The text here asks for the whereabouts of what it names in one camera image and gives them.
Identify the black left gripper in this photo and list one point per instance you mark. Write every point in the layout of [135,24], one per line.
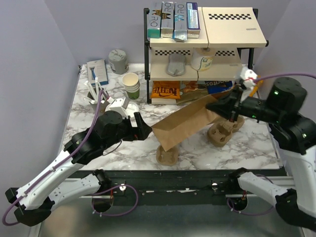
[143,130]

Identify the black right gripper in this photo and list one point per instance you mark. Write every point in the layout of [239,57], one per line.
[226,106]

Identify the brown paper bag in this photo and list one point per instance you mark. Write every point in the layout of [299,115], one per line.
[184,123]

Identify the brown pulp cup carrier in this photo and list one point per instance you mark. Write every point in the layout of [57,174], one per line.
[169,157]

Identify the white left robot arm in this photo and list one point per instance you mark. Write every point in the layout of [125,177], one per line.
[36,200]

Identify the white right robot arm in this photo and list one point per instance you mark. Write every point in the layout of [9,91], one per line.
[296,137]

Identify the blue doritos bag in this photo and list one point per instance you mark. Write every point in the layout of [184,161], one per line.
[214,87]

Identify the stack of white lids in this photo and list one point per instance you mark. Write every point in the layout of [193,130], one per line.
[131,109]

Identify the stack of pulp cup carriers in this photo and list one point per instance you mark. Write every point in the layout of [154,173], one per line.
[220,133]

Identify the yellow snack bag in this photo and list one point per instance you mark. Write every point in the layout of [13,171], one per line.
[255,89]

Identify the brown snack bag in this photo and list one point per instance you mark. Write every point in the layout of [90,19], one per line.
[191,91]

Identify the orange kettle chips bag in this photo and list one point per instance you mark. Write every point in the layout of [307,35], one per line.
[166,90]

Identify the stack of green paper cups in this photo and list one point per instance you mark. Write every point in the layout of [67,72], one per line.
[131,84]

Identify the toilet paper roll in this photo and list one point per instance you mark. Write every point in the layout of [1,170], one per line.
[202,58]

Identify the grey stirrer holder cup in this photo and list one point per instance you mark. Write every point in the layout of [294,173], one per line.
[93,95]

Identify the grey scrubber sponge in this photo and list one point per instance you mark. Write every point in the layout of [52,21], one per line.
[176,65]

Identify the black and cream shelf rack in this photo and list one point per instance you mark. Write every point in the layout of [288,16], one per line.
[228,30]

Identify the grey wrapped paper roll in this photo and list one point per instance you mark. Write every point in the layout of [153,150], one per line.
[118,61]

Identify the blue razor package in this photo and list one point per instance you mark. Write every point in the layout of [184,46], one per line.
[97,68]

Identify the purple white toothpaste box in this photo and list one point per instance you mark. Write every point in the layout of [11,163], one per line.
[193,26]

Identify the blue silver toothpaste box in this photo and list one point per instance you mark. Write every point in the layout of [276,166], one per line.
[180,22]

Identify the teal toothpaste box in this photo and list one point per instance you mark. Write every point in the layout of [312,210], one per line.
[154,20]

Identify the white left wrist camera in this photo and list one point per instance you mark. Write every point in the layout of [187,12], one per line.
[118,105]

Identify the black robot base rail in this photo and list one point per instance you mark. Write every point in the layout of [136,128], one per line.
[172,187]

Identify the aluminium frame rail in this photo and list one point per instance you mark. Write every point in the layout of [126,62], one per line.
[287,182]

